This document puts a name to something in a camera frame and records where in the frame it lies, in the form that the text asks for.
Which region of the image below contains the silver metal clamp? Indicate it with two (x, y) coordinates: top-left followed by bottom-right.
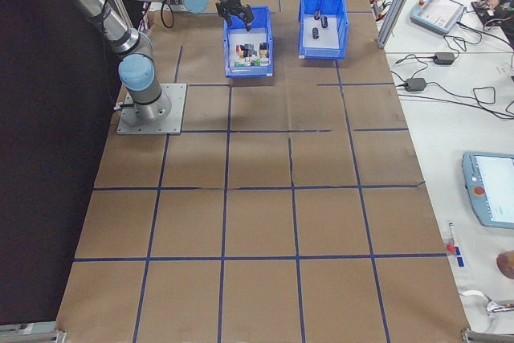
(485, 298), (514, 316)

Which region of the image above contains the white square base plate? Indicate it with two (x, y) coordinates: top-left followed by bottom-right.
(116, 83), (189, 136)

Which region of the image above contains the brown rounded object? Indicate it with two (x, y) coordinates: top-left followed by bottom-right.
(496, 250), (514, 280)

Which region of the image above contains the blue plastic capacitor bin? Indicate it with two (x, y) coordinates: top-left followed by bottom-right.
(296, 0), (349, 60)

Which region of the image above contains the aluminium profile post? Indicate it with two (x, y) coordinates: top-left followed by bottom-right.
(376, 0), (423, 50)

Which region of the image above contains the white strap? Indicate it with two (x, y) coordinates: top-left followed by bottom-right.
(459, 287), (489, 300)

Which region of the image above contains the black fabric frame cover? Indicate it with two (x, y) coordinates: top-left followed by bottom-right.
(0, 0), (124, 326)

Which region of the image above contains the blue plastic switch bin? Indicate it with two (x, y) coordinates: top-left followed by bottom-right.
(222, 5), (277, 79)

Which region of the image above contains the black wired electronics board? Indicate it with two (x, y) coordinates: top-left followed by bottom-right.
(470, 0), (501, 21)

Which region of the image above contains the aluminium profile rail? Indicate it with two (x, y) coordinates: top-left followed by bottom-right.
(0, 320), (67, 343)
(460, 327), (514, 343)

